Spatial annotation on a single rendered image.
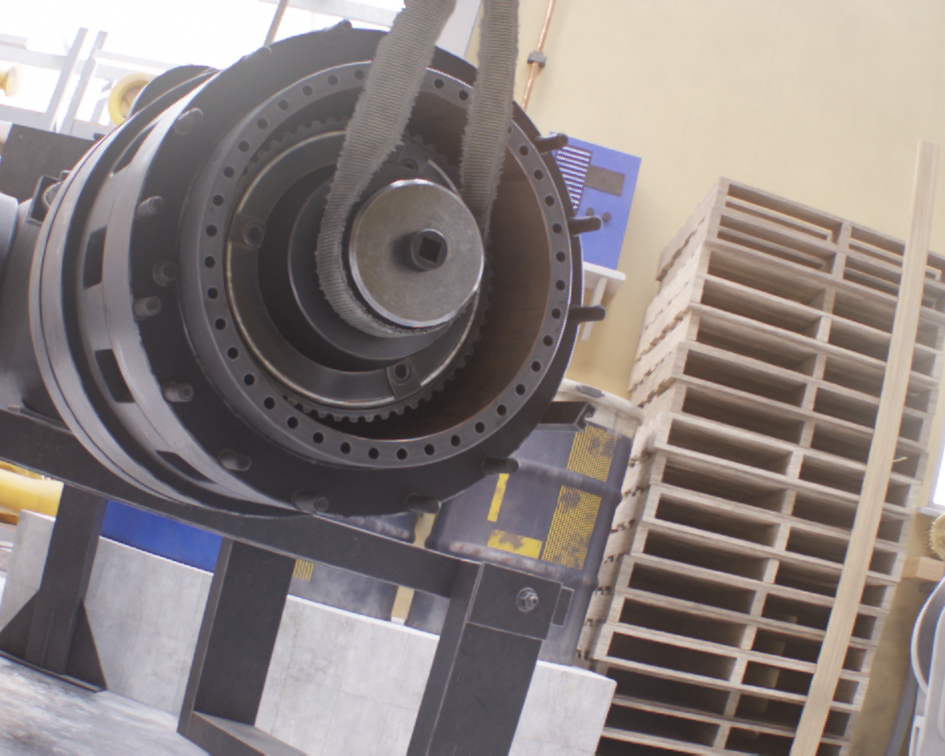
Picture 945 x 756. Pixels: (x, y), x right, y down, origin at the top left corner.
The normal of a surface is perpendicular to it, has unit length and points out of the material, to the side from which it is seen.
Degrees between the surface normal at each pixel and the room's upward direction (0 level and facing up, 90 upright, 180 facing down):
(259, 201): 90
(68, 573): 90
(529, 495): 90
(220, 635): 90
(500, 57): 102
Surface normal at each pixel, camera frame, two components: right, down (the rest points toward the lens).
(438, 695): -0.81, -0.30
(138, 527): -0.12, -0.19
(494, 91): 0.00, 0.01
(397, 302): 0.45, -0.02
